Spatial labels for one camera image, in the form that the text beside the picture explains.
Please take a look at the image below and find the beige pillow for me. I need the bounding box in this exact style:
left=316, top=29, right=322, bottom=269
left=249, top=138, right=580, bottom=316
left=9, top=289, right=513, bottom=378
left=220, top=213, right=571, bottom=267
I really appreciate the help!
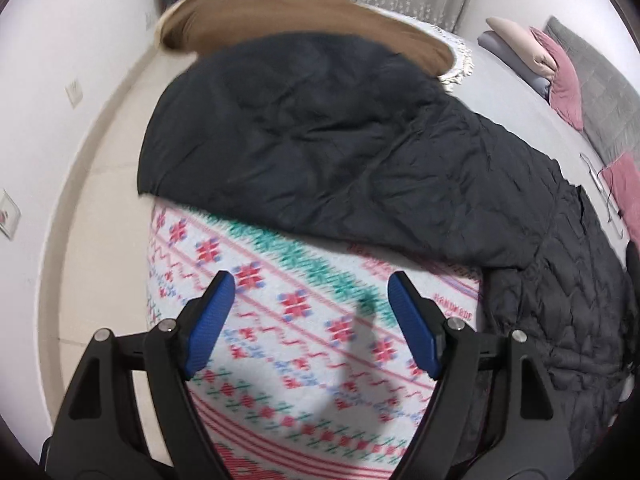
left=486, top=16, right=558, bottom=81

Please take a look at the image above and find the grey quilted headboard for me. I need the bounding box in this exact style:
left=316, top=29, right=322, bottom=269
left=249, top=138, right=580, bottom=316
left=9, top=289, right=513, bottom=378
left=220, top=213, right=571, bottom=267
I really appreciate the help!
left=544, top=16, right=640, bottom=166

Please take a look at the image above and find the black quilted jacket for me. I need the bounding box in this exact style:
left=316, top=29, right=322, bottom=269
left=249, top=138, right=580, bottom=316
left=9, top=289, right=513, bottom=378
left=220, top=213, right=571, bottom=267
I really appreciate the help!
left=136, top=32, right=636, bottom=461

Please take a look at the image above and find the brown blanket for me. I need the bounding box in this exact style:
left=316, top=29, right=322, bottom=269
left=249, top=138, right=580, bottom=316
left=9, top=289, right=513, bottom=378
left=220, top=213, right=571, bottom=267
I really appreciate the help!
left=159, top=0, right=457, bottom=78

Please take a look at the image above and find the long pink pillow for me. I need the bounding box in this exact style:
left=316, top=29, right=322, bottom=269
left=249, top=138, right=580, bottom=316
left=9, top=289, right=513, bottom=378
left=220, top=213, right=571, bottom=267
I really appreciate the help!
left=530, top=27, right=585, bottom=132

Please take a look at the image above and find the white wire clothes hanger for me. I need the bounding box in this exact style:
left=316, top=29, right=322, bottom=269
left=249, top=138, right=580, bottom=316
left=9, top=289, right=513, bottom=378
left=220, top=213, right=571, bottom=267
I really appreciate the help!
left=579, top=152, right=623, bottom=238

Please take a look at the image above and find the white wall socket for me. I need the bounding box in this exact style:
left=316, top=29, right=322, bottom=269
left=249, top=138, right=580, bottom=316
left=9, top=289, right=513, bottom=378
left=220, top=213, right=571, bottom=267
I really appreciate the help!
left=65, top=77, right=85, bottom=108

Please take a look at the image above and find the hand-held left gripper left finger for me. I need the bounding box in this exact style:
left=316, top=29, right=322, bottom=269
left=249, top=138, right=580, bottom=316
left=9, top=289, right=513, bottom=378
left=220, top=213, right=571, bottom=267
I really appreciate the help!
left=50, top=270, right=236, bottom=480

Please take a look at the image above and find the grey pillow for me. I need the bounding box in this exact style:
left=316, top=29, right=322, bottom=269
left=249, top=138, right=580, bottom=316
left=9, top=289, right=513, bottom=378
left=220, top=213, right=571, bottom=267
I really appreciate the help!
left=477, top=30, right=551, bottom=98

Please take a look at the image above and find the grey bed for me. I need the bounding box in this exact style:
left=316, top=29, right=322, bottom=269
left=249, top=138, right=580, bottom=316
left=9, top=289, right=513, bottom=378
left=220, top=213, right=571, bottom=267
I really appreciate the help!
left=440, top=35, right=631, bottom=261

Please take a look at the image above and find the red green patterned blanket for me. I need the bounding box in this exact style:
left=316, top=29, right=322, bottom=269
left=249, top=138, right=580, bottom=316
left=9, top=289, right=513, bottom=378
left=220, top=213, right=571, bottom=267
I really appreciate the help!
left=142, top=195, right=486, bottom=480

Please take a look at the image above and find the white fringed cloth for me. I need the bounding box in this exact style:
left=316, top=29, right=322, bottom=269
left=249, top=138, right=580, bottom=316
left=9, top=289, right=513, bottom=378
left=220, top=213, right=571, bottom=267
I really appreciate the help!
left=380, top=10, right=473, bottom=86

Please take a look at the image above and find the white wall switch plate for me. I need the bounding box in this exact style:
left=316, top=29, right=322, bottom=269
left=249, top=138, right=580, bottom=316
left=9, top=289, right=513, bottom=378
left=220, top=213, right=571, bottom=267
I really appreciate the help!
left=0, top=188, right=23, bottom=241

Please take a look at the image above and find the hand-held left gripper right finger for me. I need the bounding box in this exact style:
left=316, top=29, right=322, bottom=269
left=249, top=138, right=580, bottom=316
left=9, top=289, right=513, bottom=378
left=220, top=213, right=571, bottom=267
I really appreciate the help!
left=387, top=270, right=576, bottom=480

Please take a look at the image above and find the square pink pillow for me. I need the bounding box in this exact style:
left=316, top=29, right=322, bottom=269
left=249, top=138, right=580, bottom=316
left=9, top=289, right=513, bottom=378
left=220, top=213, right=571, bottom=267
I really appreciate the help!
left=600, top=152, right=640, bottom=241

